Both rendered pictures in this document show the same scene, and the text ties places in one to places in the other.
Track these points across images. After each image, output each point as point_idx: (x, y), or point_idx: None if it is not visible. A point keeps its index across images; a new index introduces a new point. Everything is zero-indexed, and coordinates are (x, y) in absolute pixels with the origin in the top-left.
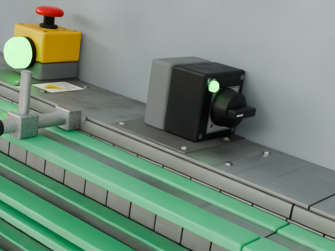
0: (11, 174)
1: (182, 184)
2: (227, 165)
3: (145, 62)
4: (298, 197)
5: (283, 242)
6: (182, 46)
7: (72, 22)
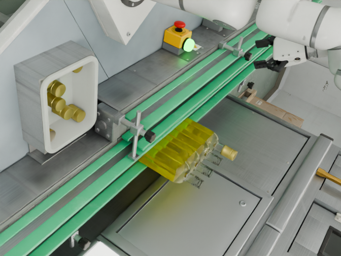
0: None
1: (246, 33)
2: None
3: (192, 18)
4: (250, 19)
5: None
6: None
7: (170, 23)
